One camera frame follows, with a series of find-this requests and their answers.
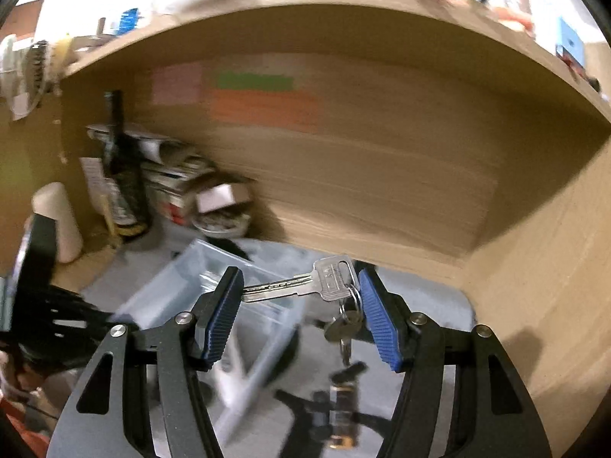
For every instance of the orange sticky note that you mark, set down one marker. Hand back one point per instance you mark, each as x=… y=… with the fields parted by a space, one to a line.
x=267 y=112

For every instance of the grey mat with black letters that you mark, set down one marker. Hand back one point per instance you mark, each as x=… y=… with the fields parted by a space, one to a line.
x=429 y=305

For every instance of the small cardboard box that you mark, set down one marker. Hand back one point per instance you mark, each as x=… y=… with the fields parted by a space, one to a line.
x=219 y=199

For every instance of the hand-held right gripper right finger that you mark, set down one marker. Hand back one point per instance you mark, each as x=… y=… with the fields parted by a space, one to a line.
x=379 y=319

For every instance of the lace ribbon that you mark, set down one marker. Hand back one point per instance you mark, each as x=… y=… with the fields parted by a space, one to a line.
x=38 y=71

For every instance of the green sticky note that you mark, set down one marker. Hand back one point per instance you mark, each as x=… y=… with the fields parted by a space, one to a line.
x=253 y=81

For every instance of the black gold metal object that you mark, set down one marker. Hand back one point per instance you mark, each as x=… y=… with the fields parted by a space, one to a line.
x=343 y=415

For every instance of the bowl of small bits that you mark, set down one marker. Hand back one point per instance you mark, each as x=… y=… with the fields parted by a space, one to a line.
x=219 y=224

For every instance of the pink sticky note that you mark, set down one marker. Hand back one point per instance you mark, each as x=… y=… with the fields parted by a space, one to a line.
x=175 y=83

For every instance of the bottle with blue liquid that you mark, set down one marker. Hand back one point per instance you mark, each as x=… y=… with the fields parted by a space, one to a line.
x=129 y=21

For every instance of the white tag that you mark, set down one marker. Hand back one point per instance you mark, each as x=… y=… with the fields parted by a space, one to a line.
x=20 y=105

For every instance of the blue box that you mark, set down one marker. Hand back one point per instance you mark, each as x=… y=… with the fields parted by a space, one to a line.
x=572 y=43

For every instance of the cream cylinder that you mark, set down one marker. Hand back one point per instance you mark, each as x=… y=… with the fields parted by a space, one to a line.
x=59 y=219

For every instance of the clear plastic container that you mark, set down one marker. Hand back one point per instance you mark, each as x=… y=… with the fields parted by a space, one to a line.
x=267 y=329

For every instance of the white paper note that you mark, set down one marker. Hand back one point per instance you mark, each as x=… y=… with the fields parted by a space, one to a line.
x=91 y=176

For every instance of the rolled magazine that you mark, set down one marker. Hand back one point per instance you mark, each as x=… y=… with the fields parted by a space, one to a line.
x=152 y=145

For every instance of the dark wine bottle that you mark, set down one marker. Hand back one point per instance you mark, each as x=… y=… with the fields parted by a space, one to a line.
x=125 y=186

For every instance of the silver key bunch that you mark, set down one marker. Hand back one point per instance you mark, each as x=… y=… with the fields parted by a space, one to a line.
x=329 y=279

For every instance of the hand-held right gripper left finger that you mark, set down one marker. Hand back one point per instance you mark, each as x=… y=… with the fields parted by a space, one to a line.
x=222 y=315

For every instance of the stack of books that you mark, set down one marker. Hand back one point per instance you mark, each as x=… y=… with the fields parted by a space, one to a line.
x=172 y=191

